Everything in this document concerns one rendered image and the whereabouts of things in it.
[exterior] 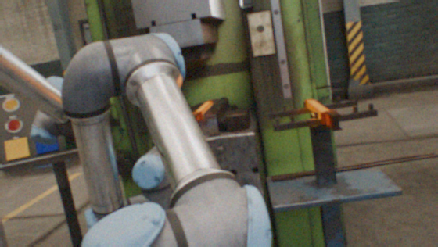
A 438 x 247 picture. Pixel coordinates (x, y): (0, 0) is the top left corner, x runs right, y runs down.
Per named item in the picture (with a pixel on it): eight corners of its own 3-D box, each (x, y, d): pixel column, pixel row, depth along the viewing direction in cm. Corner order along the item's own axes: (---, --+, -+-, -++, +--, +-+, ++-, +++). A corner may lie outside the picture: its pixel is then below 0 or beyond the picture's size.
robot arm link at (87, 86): (45, 62, 75) (94, 253, 99) (108, 51, 78) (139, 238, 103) (42, 41, 84) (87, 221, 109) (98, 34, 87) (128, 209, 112)
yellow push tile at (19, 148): (29, 155, 150) (27, 136, 153) (6, 160, 148) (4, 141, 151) (31, 157, 152) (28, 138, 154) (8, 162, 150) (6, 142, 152)
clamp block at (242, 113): (249, 129, 163) (246, 113, 161) (227, 132, 164) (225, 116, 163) (251, 123, 174) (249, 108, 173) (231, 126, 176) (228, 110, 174)
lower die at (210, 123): (219, 133, 165) (215, 112, 163) (170, 139, 168) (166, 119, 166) (231, 113, 205) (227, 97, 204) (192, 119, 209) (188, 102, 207)
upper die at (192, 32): (203, 43, 158) (199, 18, 156) (153, 51, 161) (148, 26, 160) (219, 41, 199) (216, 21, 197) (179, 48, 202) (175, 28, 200)
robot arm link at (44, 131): (48, 134, 114) (60, 99, 119) (21, 137, 119) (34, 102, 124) (70, 145, 121) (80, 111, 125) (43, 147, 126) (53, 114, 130)
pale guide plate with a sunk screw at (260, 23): (275, 53, 167) (269, 10, 164) (253, 57, 168) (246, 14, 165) (275, 53, 169) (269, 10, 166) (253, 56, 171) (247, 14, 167)
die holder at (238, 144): (271, 241, 165) (254, 132, 156) (178, 248, 171) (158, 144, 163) (273, 189, 219) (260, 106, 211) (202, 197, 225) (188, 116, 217)
